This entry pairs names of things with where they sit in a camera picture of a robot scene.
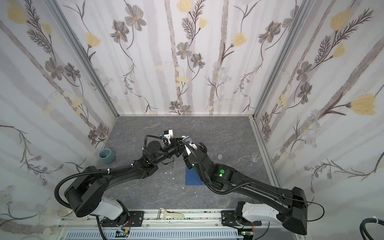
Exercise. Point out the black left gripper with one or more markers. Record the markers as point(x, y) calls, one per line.
point(177, 145)

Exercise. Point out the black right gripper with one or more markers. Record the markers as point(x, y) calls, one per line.
point(190, 151)

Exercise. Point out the dark blue envelope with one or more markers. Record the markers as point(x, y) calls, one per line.
point(192, 178)

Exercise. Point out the white glue stick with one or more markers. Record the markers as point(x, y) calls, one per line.
point(189, 143)

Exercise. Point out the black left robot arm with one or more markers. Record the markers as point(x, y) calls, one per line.
point(84, 192)

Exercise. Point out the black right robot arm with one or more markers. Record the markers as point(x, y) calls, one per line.
point(222, 180)

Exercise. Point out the clear glass cup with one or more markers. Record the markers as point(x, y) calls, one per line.
point(256, 157)

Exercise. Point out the teal ceramic cup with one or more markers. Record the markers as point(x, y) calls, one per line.
point(107, 156)

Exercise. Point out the glass jar with metal lid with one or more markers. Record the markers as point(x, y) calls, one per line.
point(64, 212)

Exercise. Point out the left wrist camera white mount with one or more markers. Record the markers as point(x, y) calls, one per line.
point(167, 136)

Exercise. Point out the cream handled peeler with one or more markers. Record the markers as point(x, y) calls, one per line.
point(164, 214)

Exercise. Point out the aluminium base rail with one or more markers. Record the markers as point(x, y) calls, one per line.
point(203, 224)

